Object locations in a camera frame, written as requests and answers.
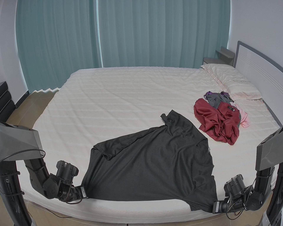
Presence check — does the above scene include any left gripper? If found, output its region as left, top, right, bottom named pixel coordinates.
left=70, top=185, right=88, bottom=201

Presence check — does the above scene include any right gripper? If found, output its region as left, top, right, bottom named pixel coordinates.
left=212, top=199, right=236, bottom=214

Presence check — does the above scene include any black T-shirt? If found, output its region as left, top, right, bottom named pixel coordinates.
left=81, top=110, right=218, bottom=213

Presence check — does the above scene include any dark red garment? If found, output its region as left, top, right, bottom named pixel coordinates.
left=194, top=98, right=241, bottom=146

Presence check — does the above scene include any pink garment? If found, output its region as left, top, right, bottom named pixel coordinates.
left=234, top=103, right=251, bottom=129

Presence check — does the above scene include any grey and purple garment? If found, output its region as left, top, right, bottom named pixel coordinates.
left=203, top=91, right=234, bottom=109

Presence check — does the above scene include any bed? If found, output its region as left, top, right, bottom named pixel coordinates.
left=17, top=40, right=283, bottom=222

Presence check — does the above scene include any black chest of drawers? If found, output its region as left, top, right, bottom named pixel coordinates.
left=0, top=81, right=17, bottom=123

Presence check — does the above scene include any cream pillow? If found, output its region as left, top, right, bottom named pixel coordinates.
left=200, top=63, right=263, bottom=101

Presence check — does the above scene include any grey bedside table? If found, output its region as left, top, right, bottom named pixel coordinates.
left=203, top=46, right=235, bottom=67

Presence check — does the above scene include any blue-green curtain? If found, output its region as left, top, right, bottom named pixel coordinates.
left=15, top=0, right=103, bottom=93
left=97, top=0, right=230, bottom=69

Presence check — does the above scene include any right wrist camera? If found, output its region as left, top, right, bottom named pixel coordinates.
left=224, top=174, right=245, bottom=196

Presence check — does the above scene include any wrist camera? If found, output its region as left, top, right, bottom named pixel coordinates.
left=55, top=160, right=79, bottom=185
left=224, top=174, right=245, bottom=196

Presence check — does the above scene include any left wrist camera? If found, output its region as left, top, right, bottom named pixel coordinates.
left=55, top=160, right=79, bottom=185

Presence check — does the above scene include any black cable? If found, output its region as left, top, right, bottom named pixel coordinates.
left=3, top=149, right=46, bottom=162
left=45, top=206, right=75, bottom=219

